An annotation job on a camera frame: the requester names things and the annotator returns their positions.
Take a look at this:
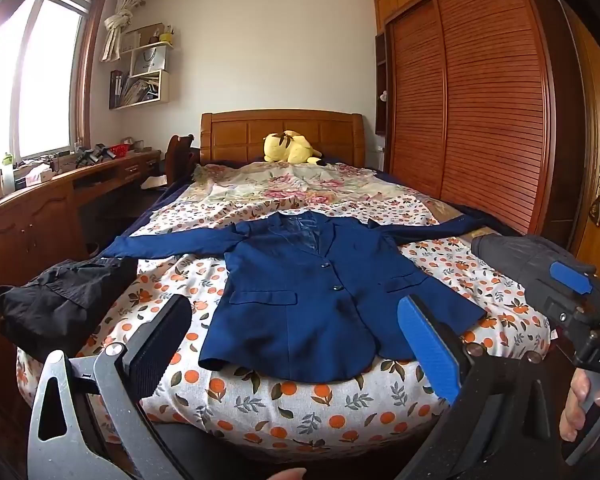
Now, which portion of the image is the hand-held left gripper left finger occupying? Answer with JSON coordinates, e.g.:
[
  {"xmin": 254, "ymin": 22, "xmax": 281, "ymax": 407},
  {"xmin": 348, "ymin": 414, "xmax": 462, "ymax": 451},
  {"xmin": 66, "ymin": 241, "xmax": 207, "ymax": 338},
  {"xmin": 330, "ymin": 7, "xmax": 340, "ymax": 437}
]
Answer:
[{"xmin": 27, "ymin": 294, "xmax": 193, "ymax": 480}]

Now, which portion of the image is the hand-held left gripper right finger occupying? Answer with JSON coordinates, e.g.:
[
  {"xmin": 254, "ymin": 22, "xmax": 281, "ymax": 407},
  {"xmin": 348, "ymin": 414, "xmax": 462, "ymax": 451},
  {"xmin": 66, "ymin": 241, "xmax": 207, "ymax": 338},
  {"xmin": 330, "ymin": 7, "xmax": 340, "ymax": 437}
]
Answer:
[{"xmin": 396, "ymin": 294, "xmax": 568, "ymax": 480}]

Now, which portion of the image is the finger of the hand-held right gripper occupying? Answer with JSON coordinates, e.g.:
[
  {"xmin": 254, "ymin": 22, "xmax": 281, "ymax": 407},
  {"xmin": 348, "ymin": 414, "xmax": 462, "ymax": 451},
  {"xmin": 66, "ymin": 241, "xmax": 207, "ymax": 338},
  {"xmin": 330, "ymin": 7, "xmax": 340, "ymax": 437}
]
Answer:
[{"xmin": 547, "ymin": 259, "xmax": 600, "ymax": 301}]

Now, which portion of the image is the navy blue blazer jacket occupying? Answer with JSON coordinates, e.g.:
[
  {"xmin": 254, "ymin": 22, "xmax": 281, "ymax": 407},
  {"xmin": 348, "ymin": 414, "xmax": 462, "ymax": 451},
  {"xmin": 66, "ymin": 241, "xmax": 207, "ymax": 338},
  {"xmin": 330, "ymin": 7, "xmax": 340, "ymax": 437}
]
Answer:
[{"xmin": 100, "ymin": 211, "xmax": 488, "ymax": 383}]

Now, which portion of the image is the person's right hand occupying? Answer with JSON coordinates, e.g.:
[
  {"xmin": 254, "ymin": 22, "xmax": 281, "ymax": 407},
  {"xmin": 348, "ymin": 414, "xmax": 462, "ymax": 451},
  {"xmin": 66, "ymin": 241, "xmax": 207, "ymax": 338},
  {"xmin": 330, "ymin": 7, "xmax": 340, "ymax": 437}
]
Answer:
[{"xmin": 559, "ymin": 369, "xmax": 600, "ymax": 443}]

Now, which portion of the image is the dark grey garment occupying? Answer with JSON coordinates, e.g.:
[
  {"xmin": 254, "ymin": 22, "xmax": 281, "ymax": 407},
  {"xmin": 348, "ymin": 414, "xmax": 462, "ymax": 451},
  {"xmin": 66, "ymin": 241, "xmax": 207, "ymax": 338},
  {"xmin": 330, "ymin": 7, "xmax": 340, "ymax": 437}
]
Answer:
[{"xmin": 471, "ymin": 234, "xmax": 576, "ymax": 293}]

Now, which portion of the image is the black garment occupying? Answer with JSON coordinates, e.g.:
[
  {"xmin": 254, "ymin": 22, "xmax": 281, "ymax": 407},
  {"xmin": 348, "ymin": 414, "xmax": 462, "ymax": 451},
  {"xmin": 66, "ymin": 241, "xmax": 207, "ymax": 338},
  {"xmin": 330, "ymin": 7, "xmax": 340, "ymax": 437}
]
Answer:
[{"xmin": 0, "ymin": 257, "xmax": 141, "ymax": 361}]

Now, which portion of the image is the orange fruit print bedsheet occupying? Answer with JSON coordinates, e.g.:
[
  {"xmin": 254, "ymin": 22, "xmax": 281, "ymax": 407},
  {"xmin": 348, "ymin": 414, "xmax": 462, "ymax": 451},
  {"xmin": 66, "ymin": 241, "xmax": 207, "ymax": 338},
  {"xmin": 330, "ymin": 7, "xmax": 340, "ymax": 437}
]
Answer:
[{"xmin": 15, "ymin": 195, "xmax": 553, "ymax": 461}]

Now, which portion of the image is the golden brown patterned blanket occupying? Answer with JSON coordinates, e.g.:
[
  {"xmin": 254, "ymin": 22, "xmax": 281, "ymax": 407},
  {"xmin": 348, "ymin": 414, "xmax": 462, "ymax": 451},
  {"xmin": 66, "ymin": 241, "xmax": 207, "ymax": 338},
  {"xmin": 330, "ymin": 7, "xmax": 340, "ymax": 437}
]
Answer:
[{"xmin": 426, "ymin": 198, "xmax": 462, "ymax": 224}]

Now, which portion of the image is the long wooden desk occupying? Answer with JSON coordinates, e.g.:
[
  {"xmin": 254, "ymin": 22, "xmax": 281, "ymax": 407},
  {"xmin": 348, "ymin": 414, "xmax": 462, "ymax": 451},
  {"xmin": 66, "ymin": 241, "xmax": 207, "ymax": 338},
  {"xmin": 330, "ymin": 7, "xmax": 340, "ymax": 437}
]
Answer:
[{"xmin": 0, "ymin": 147, "xmax": 163, "ymax": 351}]

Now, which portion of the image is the dark wooden chair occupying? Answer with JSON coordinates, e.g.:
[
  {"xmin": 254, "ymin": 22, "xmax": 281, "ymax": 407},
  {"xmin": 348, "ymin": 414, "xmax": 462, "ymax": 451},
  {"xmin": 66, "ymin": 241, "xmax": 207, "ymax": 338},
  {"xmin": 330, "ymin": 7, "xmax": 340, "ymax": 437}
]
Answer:
[{"xmin": 165, "ymin": 134, "xmax": 197, "ymax": 186}]

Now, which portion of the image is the wooden louvred wardrobe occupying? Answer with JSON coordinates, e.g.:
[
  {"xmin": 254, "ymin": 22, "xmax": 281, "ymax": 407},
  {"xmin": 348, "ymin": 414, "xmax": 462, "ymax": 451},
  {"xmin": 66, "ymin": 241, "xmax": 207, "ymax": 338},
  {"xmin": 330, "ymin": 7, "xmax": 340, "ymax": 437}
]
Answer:
[{"xmin": 373, "ymin": 0, "xmax": 586, "ymax": 251}]

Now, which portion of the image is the pink floral blanket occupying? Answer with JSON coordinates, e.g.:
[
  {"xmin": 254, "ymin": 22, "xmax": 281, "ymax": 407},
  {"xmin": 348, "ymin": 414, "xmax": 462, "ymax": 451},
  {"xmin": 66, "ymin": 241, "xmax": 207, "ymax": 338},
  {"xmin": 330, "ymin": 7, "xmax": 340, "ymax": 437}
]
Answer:
[{"xmin": 147, "ymin": 162, "xmax": 441, "ymax": 236}]

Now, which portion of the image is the black gadget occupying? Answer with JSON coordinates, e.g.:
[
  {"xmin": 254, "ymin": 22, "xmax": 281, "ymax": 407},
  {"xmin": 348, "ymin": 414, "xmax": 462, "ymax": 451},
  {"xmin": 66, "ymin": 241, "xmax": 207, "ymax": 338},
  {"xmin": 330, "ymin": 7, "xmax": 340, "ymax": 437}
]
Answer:
[{"xmin": 72, "ymin": 144, "xmax": 111, "ymax": 167}]

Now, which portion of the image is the tissue box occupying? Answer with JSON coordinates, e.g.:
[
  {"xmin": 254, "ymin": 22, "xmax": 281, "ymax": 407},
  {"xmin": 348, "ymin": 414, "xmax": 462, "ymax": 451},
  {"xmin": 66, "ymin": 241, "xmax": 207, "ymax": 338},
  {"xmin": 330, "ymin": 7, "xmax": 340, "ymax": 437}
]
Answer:
[{"xmin": 22, "ymin": 164, "xmax": 53, "ymax": 186}]

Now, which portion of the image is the wooden bed headboard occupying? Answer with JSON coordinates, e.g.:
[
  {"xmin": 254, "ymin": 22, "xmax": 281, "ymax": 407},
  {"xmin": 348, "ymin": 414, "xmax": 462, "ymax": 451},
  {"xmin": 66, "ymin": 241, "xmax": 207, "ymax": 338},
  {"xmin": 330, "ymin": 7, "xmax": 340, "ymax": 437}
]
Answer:
[{"xmin": 200, "ymin": 109, "xmax": 367, "ymax": 167}]

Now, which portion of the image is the green lid bottle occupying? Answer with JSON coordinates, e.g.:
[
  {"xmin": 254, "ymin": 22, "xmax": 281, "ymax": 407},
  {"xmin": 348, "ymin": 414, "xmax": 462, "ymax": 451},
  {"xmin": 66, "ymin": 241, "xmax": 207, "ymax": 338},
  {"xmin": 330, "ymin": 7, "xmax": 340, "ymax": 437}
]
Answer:
[{"xmin": 0, "ymin": 152, "xmax": 16, "ymax": 195}]

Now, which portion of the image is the yellow plush toy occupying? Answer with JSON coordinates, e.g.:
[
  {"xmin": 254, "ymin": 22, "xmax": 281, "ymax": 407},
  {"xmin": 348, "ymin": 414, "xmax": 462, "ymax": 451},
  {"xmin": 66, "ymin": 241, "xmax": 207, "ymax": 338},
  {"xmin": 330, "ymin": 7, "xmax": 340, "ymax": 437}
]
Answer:
[{"xmin": 263, "ymin": 130, "xmax": 325, "ymax": 167}]

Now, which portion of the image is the row of books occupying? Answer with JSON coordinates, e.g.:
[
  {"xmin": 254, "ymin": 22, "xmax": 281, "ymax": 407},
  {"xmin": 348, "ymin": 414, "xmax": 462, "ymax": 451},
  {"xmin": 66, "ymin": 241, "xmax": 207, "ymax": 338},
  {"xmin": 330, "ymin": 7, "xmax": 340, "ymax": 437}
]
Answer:
[{"xmin": 111, "ymin": 71, "xmax": 158, "ymax": 108}]

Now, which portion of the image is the wood framed window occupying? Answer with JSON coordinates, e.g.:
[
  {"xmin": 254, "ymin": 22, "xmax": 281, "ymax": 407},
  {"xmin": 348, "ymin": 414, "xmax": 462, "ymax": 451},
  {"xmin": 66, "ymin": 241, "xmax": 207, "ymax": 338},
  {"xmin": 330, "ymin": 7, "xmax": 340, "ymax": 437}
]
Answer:
[{"xmin": 0, "ymin": 0, "xmax": 106, "ymax": 161}]

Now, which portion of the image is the white paper bag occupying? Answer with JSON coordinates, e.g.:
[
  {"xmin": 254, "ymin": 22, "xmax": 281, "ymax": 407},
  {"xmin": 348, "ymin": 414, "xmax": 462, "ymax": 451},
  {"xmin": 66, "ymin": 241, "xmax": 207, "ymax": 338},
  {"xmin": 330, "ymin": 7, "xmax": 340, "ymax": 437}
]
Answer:
[{"xmin": 130, "ymin": 47, "xmax": 167, "ymax": 78}]

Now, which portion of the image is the tied cream curtain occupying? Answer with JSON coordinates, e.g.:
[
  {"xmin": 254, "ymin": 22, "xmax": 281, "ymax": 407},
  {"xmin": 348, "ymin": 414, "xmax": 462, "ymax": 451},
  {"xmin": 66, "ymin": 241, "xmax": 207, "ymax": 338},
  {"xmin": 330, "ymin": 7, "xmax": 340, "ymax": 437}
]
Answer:
[{"xmin": 101, "ymin": 0, "xmax": 143, "ymax": 63}]

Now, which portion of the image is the white box wall shelf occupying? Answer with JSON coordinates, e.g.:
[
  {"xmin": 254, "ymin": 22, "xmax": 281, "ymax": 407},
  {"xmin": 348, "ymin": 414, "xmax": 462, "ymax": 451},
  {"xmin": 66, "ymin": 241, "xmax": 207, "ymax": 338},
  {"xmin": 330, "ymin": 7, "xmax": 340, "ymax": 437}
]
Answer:
[{"xmin": 109, "ymin": 69, "xmax": 171, "ymax": 111}]

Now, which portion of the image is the white upper wall shelf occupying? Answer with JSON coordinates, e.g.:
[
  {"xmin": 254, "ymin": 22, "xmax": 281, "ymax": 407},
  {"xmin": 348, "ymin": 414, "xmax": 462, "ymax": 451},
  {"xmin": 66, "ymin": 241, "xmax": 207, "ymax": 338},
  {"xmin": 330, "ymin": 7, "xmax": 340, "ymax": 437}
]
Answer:
[{"xmin": 120, "ymin": 22, "xmax": 175, "ymax": 57}]

